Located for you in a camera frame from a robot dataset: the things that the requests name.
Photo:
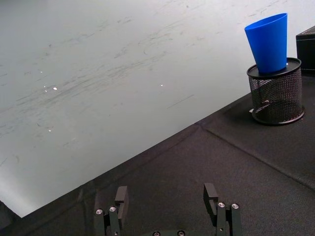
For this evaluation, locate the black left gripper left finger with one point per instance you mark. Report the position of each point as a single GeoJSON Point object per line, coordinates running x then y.
{"type": "Point", "coordinates": [121, 199]}

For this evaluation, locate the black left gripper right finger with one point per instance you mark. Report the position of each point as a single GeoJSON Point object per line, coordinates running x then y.
{"type": "Point", "coordinates": [209, 196]}

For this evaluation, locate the black table cloth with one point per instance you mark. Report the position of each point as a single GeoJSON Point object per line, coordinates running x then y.
{"type": "Point", "coordinates": [197, 172]}

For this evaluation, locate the black mesh pen holder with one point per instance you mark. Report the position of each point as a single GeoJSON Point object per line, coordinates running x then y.
{"type": "Point", "coordinates": [278, 98]}

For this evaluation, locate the blue plastic cup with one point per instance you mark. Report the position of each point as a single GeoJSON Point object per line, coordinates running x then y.
{"type": "Point", "coordinates": [268, 44]}

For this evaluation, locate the black leather tissue box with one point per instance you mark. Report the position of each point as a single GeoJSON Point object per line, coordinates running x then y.
{"type": "Point", "coordinates": [306, 49]}

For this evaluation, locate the pale grey wall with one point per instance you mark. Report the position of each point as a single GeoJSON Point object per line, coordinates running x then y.
{"type": "Point", "coordinates": [98, 73]}

